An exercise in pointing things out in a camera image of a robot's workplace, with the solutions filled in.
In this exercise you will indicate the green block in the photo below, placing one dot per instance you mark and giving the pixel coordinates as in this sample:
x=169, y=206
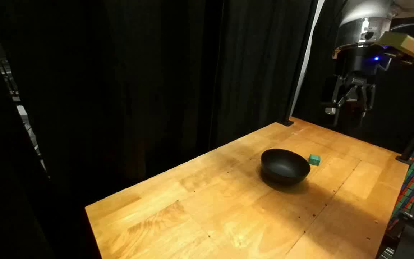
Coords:
x=314, y=159

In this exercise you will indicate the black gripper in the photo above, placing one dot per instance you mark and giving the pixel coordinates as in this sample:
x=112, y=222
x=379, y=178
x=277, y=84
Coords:
x=356, y=65

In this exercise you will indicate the black bowl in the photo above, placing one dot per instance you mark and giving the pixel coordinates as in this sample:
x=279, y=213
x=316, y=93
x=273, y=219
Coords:
x=284, y=166

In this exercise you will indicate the white vertical strip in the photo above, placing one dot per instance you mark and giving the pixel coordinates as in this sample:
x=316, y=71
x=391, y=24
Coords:
x=304, y=52

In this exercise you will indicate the black table clamp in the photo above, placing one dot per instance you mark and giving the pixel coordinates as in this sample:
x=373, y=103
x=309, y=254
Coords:
x=404, y=159
x=286, y=121

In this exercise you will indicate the grey metal frame post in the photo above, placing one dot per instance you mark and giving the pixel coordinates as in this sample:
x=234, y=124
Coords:
x=14, y=91

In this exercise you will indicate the black curtain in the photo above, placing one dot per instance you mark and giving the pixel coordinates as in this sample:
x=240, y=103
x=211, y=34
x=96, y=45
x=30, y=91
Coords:
x=168, y=72

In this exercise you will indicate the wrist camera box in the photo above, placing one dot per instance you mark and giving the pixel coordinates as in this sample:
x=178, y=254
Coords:
x=406, y=47

